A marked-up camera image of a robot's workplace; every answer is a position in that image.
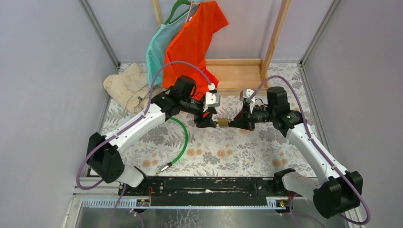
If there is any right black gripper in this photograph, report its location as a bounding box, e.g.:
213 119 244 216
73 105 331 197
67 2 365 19
229 102 276 131

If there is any brass padlock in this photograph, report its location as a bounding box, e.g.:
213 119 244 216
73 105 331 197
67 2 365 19
217 118 230 128

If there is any green cable lock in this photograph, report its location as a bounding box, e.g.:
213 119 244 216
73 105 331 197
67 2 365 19
156 117 189 174

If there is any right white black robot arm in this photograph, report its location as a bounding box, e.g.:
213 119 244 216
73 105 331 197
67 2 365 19
228 86 363 219

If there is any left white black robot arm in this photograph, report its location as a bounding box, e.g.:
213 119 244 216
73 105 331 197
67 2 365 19
87 76 220 195

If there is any floral patterned mat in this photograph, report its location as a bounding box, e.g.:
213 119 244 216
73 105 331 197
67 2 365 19
89 62 320 178

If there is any wooden clothes rack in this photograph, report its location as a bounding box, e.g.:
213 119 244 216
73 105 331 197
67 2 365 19
154 0 291 93

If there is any orange t-shirt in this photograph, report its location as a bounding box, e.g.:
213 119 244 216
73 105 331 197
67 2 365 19
162 1 229 100

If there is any beige crumpled cloth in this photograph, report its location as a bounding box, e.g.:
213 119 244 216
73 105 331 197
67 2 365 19
103 63 150 114

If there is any teal t-shirt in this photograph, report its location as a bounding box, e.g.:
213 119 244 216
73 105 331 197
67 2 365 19
145 4 198 88

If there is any green clothes hanger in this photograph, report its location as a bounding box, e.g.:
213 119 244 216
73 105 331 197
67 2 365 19
164 0 191 25

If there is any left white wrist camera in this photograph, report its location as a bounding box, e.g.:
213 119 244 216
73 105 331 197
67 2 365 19
203 84 220 112

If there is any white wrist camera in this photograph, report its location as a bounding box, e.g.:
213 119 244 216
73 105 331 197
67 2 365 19
240 89 255 113
203 84 220 112

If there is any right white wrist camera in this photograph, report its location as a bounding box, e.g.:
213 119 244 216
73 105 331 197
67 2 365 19
240 89 255 113

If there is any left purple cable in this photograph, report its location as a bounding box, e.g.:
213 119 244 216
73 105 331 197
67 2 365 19
76 60 216 228

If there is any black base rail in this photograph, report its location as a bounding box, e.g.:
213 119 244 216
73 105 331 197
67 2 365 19
118 176 294 209

